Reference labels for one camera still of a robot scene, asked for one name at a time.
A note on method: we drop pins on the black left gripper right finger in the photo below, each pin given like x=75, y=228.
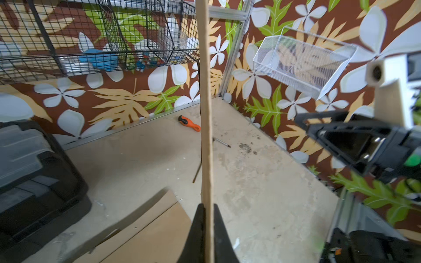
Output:
x=223, y=250

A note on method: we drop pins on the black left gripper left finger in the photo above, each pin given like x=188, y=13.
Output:
x=194, y=248

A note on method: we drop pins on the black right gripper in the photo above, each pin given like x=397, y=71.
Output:
x=365, y=144

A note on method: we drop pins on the kraft file bag with string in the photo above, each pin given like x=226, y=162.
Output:
x=128, y=227

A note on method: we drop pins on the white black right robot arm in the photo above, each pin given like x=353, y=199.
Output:
x=366, y=246

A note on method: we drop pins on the thin dark metal rod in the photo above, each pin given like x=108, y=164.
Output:
x=197, y=172

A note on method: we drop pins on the black plastic toolbox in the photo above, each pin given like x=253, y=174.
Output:
x=42, y=192

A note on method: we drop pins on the blue object in basket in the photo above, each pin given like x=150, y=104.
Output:
x=99, y=59

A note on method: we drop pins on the white wire basket right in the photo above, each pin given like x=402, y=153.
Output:
x=305, y=61

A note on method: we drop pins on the orange handled screwdriver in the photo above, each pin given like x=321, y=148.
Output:
x=189, y=123

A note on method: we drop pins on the black wire basket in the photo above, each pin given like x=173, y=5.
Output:
x=41, y=40

